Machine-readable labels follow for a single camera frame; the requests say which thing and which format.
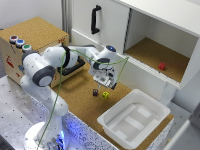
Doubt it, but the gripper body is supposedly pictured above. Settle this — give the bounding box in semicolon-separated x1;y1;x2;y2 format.
92;67;119;91

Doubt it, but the yellow block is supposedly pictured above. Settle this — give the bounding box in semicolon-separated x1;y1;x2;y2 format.
102;91;110;100

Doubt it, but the purple block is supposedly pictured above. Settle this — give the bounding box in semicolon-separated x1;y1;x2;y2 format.
92;88;100;98

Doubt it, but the pink block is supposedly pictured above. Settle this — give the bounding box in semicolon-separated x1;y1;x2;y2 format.
157;62;167;71

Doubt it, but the white sliding door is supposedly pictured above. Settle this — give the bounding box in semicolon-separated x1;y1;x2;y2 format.
71;0;131;54

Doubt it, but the white plastic box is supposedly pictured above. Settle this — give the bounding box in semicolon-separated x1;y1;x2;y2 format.
96;88;172;150

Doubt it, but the white cabinet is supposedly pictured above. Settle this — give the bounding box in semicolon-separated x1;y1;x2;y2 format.
68;0;200;107

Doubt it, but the green button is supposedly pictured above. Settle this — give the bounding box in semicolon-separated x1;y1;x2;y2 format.
21;43;33;54

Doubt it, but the blue button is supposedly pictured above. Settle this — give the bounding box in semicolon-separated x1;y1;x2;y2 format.
15;38;26;48

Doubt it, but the red button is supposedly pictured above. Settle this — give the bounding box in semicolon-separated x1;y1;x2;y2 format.
9;34;19;44

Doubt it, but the black drawer handle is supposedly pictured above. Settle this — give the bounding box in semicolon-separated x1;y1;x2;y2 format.
57;59;86;76

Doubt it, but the green cable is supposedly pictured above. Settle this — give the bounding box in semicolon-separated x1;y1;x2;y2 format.
35;48;130;149

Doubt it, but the black door handle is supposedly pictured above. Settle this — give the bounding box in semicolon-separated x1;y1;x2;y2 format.
90;4;102;35

